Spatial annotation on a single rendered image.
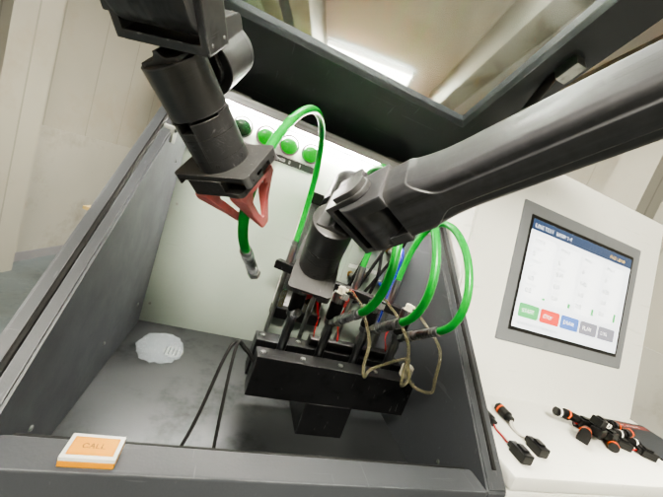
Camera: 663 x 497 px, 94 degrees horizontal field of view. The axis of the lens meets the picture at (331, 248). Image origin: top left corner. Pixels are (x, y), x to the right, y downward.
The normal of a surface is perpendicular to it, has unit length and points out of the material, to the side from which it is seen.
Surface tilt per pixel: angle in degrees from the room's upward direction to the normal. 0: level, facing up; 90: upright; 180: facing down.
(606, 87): 66
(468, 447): 90
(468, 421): 90
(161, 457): 0
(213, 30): 84
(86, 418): 0
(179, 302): 90
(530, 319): 76
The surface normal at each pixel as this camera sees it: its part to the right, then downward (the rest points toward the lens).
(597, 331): 0.32, 0.00
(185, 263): 0.25, 0.23
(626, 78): -0.66, -0.59
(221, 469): 0.33, -0.93
